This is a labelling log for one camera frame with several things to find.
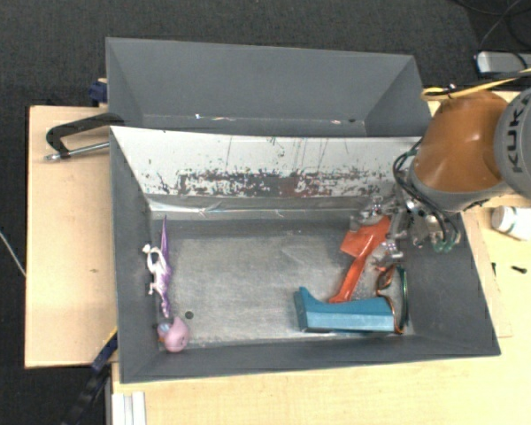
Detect grey metal bin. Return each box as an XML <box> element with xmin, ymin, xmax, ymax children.
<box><xmin>104</xmin><ymin>36</ymin><xmax>503</xmax><ymax>385</ymax></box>

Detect brown rimmed sunglasses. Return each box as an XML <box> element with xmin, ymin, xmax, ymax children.
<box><xmin>374</xmin><ymin>265</ymin><xmax>411</xmax><ymax>336</ymax></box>

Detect pink toy ball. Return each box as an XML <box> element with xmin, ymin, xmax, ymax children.
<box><xmin>156</xmin><ymin>316</ymin><xmax>192</xmax><ymax>354</ymax></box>

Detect purple and white toy dragon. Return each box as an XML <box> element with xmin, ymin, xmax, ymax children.
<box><xmin>142</xmin><ymin>214</ymin><xmax>174</xmax><ymax>321</ymax></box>

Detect pale wood board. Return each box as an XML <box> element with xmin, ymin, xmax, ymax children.
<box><xmin>23</xmin><ymin>104</ymin><xmax>119</xmax><ymax>369</ymax></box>

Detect white plastic bottle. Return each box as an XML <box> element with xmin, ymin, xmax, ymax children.
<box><xmin>490</xmin><ymin>205</ymin><xmax>531</xmax><ymax>243</ymax></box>

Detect blue angled block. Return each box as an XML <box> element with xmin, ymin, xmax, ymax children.
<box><xmin>292</xmin><ymin>286</ymin><xmax>397</xmax><ymax>335</ymax></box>

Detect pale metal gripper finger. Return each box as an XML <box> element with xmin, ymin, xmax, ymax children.
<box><xmin>370</xmin><ymin>240</ymin><xmax>404</xmax><ymax>279</ymax></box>
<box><xmin>357</xmin><ymin>196</ymin><xmax>387</xmax><ymax>228</ymax></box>

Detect orange plastic tool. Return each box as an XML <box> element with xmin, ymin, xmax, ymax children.
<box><xmin>327</xmin><ymin>216</ymin><xmax>393</xmax><ymax>305</ymax></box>

